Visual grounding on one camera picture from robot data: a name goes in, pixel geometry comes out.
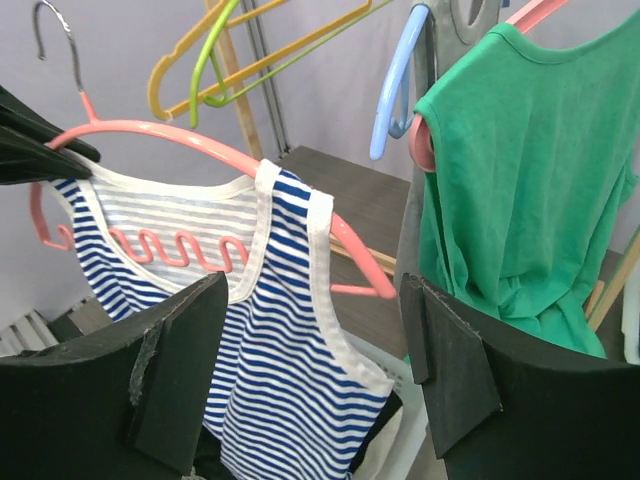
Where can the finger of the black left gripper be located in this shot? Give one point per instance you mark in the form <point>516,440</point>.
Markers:
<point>19,117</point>
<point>26,158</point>

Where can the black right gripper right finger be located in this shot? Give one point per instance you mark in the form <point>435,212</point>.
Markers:
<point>503,404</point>

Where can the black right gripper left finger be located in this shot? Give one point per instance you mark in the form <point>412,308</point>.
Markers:
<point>124,402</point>

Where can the blue white striped tank top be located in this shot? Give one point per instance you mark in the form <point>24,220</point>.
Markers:
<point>290,397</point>

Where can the lime green hanger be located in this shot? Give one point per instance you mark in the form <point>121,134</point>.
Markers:
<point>230,88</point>

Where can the yellow velvet hanger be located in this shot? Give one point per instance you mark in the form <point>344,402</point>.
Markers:
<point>238,46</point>

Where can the blue hanger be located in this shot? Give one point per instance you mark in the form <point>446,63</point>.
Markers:
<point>393,116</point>

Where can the grey tank top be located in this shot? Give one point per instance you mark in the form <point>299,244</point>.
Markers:
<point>445,37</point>

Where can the black tank top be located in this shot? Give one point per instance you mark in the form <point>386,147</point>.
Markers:
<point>366,464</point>

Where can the green tank top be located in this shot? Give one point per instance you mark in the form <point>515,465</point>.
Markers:
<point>533,153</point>

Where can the pink hanger with green top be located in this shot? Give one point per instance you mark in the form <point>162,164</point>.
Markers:
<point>420,141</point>

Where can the wooden clothes rack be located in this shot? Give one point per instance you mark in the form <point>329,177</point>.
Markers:
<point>625,281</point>

